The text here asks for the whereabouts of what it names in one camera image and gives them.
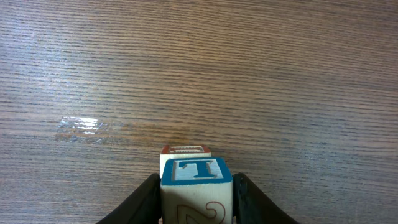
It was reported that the clear tape patch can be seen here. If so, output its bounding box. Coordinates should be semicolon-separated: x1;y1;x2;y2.
55;116;106;144

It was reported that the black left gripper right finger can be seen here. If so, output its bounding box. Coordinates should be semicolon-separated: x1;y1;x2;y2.
233;172;299;224

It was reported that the green base tower block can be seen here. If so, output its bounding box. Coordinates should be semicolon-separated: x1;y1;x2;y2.
159;145;211;177

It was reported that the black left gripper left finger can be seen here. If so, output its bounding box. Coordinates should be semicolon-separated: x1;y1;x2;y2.
97;173;162;224

